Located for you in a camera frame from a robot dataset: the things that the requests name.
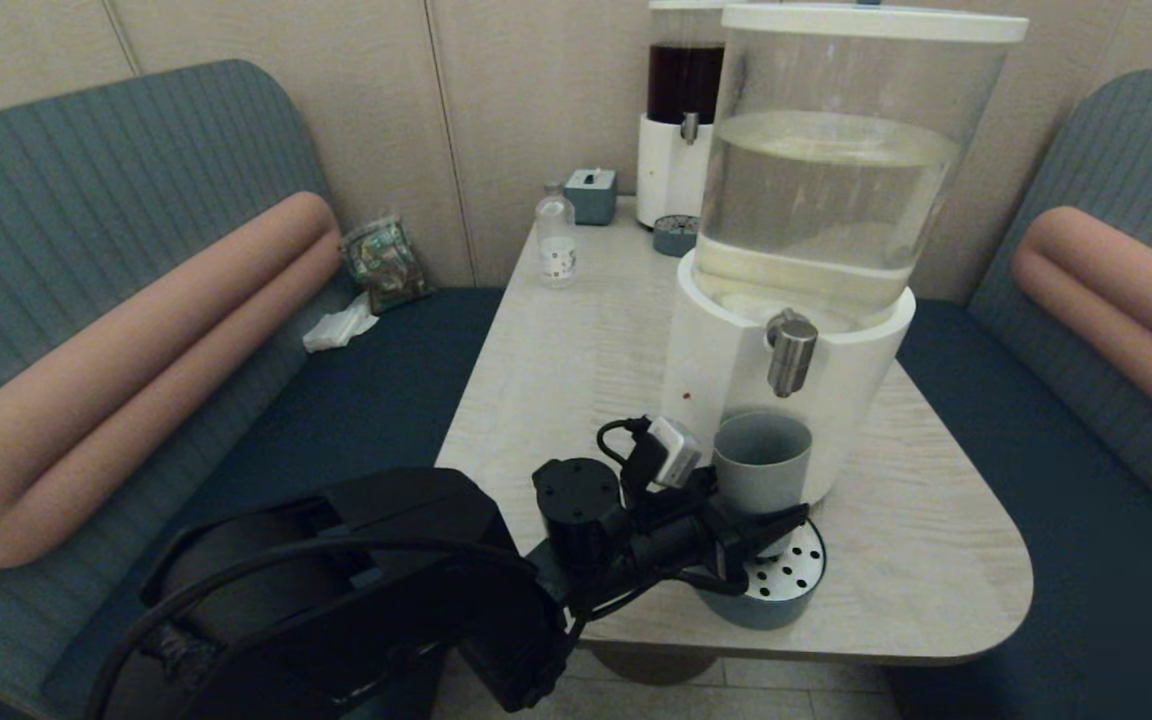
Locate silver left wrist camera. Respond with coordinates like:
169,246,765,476
648,415,704,489

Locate pink bolster cushion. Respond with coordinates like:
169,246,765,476
1011,206,1152,456
0,192,345,571

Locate large round blue drip tray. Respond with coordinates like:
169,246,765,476
688,515,829,631

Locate teal upholstered bench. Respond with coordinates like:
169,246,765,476
0,58,507,720
886,70,1152,720

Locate blue-grey tissue box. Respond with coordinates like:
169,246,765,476
565,167,619,226

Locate crumpled white tissue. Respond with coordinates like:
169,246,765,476
303,291,380,353

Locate small clear plastic bottle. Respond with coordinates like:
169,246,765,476
536,183,578,289

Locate crumpled snack bag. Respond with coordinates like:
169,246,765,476
340,214,434,315

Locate clear water dispenser white base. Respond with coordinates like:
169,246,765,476
658,5,1030,506

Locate black left camera cable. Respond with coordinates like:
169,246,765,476
596,418,652,471

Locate dark drink dispenser white base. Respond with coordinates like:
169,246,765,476
635,0,732,229

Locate grey paper cup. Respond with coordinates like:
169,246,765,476
712,412,814,516

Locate steel water dispenser tap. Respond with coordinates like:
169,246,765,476
765,308,820,399

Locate small round blue drip tray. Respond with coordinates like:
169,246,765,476
653,214,702,259

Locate large white dispenser lid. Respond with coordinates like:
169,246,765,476
722,3,1030,44

